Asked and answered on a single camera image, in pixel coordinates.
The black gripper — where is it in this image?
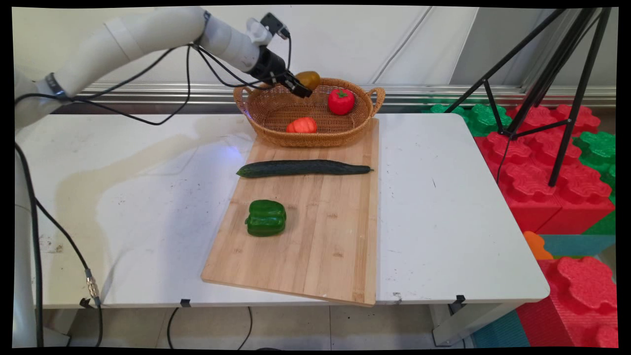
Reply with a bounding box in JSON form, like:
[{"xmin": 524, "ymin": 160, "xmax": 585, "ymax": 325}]
[{"xmin": 247, "ymin": 45, "xmax": 313, "ymax": 98}]

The olive yellow toy vegetable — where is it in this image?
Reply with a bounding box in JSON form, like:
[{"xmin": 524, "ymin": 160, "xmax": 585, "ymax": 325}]
[{"xmin": 296, "ymin": 71, "xmax": 321, "ymax": 92}]

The woven wicker basket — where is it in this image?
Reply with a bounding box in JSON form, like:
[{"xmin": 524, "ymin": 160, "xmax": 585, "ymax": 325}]
[{"xmin": 233, "ymin": 77, "xmax": 386, "ymax": 148}]

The orange-red tomato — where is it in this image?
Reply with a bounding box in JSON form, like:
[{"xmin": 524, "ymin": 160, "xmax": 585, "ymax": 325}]
[{"xmin": 286, "ymin": 117, "xmax": 318, "ymax": 134}]

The red toy bell pepper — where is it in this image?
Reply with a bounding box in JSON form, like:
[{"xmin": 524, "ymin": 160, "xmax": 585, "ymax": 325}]
[{"xmin": 327, "ymin": 88, "xmax": 355, "ymax": 116}]

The dark green toy cucumber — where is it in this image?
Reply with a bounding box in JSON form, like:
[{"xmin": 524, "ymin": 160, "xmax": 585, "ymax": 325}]
[{"xmin": 236, "ymin": 159, "xmax": 374, "ymax": 178}]

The green toy bell pepper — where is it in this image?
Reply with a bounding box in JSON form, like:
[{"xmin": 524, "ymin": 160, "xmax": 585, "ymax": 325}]
[{"xmin": 245, "ymin": 199, "xmax": 287, "ymax": 237}]

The wooden cutting board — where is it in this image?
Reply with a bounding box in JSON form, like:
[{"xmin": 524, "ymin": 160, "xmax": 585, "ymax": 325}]
[{"xmin": 201, "ymin": 117, "xmax": 380, "ymax": 307}]

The green foam block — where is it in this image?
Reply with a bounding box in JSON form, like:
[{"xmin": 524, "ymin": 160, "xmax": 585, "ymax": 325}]
[
  {"xmin": 429, "ymin": 103, "xmax": 513, "ymax": 138},
  {"xmin": 572, "ymin": 131, "xmax": 617, "ymax": 205}
]

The red foam block stack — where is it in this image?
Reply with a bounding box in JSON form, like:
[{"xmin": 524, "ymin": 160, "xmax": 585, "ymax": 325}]
[{"xmin": 473, "ymin": 104, "xmax": 613, "ymax": 235}]

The black tripod stand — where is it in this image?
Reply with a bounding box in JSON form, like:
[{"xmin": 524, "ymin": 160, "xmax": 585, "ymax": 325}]
[{"xmin": 444, "ymin": 7, "xmax": 612, "ymax": 187}]

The orange foam piece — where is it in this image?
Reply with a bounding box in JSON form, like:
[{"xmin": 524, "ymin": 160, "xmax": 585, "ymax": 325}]
[{"xmin": 524, "ymin": 231, "xmax": 554, "ymax": 260}]

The teal foam mat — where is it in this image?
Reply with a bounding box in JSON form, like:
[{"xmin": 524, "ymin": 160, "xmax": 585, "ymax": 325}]
[{"xmin": 540, "ymin": 234, "xmax": 617, "ymax": 258}]

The large red foam block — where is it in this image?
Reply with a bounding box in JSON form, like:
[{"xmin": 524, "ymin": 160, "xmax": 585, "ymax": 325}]
[{"xmin": 515, "ymin": 256, "xmax": 619, "ymax": 349}]

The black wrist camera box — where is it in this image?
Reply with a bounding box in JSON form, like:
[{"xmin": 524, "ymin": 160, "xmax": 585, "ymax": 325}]
[{"xmin": 260, "ymin": 12, "xmax": 291, "ymax": 40}]

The aluminium wall rail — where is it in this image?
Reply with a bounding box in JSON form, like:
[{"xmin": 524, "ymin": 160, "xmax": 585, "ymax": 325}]
[{"xmin": 53, "ymin": 83, "xmax": 617, "ymax": 115}]

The black looping arm cable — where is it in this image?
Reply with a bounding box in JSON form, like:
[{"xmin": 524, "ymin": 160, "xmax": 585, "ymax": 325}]
[{"xmin": 15, "ymin": 43, "xmax": 267, "ymax": 126}]

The black hanging cable under table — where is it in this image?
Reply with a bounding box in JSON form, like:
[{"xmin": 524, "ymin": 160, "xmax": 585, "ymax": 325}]
[
  {"xmin": 166, "ymin": 307, "xmax": 180, "ymax": 349},
  {"xmin": 237, "ymin": 307, "xmax": 253, "ymax": 351}
]

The black cable with metal connector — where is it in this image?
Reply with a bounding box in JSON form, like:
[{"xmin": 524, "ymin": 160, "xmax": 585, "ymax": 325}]
[{"xmin": 35, "ymin": 197, "xmax": 104, "ymax": 347}]

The white table leg frame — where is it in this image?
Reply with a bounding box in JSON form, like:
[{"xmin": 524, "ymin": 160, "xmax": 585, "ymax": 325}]
[{"xmin": 428, "ymin": 302, "xmax": 519, "ymax": 347}]

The thick black base cable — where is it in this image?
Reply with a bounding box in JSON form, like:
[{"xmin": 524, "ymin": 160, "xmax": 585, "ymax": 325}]
[{"xmin": 14, "ymin": 142, "xmax": 46, "ymax": 348}]

